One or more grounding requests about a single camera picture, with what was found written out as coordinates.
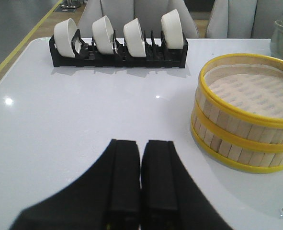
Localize grey chair left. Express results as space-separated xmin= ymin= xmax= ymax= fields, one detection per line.
xmin=78 ymin=0 xmax=199 ymax=38

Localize white bowl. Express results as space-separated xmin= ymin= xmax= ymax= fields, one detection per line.
xmin=54 ymin=18 xmax=78 ymax=58
xmin=123 ymin=18 xmax=146 ymax=58
xmin=161 ymin=9 xmax=183 ymax=49
xmin=92 ymin=15 xmax=114 ymax=55

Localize grey chair right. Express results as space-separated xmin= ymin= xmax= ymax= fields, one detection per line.
xmin=206 ymin=0 xmax=283 ymax=39

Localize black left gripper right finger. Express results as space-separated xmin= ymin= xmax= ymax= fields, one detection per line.
xmin=141 ymin=140 xmax=231 ymax=230

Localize white bowl leftmost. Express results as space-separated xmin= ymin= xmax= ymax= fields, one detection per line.
xmin=54 ymin=18 xmax=78 ymax=58

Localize bamboo steamer tier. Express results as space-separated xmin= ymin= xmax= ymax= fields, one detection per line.
xmin=191 ymin=114 xmax=283 ymax=173
xmin=192 ymin=54 xmax=283 ymax=154

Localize bamboo steamer bottom tier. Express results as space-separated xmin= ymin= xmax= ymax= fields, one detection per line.
xmin=191 ymin=114 xmax=283 ymax=173

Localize bamboo steamer top tier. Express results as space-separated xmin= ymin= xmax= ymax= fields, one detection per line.
xmin=192 ymin=54 xmax=283 ymax=154

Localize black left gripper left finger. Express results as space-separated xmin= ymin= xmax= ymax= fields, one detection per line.
xmin=11 ymin=139 xmax=140 ymax=230

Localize black dish rack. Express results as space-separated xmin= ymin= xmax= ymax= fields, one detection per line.
xmin=49 ymin=30 xmax=188 ymax=68

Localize white bowl rightmost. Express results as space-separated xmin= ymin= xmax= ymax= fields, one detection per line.
xmin=161 ymin=9 xmax=183 ymax=49

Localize grey chair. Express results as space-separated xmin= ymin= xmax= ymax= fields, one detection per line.
xmin=78 ymin=0 xmax=199 ymax=38
xmin=206 ymin=0 xmax=283 ymax=39

